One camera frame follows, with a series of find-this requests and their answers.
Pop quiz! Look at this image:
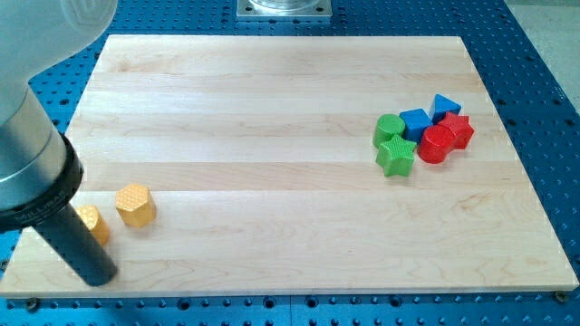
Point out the yellow heart block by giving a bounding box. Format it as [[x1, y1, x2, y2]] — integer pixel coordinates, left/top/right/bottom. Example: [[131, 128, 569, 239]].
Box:
[[75, 205, 111, 245]]

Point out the green star block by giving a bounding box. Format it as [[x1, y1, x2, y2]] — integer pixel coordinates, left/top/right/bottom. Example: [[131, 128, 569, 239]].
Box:
[[375, 135, 417, 177]]

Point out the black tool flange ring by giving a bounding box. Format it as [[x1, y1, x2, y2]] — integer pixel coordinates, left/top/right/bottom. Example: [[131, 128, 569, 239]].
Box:
[[1, 132, 84, 234]]

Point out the blue cube block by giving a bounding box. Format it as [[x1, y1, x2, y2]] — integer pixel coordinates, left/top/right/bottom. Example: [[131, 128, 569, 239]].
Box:
[[399, 109, 432, 143]]

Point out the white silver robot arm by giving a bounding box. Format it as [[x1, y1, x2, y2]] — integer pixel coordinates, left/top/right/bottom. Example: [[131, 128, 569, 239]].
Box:
[[1, 0, 117, 286]]

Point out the light wooden board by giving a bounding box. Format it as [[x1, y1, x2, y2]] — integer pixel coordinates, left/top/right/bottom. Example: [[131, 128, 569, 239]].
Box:
[[1, 34, 578, 298]]

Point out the green cylinder block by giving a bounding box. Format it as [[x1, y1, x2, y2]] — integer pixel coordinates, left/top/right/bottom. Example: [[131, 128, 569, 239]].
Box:
[[372, 113, 406, 148]]

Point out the red star block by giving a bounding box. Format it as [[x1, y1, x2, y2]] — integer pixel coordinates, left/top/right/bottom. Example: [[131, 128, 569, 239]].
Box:
[[438, 111, 475, 149]]

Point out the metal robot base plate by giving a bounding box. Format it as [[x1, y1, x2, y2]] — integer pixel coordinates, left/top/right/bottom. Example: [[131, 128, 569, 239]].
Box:
[[237, 0, 333, 19]]

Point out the blue triangle block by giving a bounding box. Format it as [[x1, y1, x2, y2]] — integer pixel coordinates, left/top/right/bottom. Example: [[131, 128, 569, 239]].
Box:
[[429, 93, 461, 124]]

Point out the yellow hexagon block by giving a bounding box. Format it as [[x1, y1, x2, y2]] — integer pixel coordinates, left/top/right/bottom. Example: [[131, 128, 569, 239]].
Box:
[[115, 184, 156, 227]]

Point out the red cylinder block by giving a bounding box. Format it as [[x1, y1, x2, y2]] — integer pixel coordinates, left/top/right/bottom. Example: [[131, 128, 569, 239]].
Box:
[[417, 125, 454, 164]]

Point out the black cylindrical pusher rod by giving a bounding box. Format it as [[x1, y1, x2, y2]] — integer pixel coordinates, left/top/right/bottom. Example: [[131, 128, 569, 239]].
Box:
[[34, 205, 117, 286]]

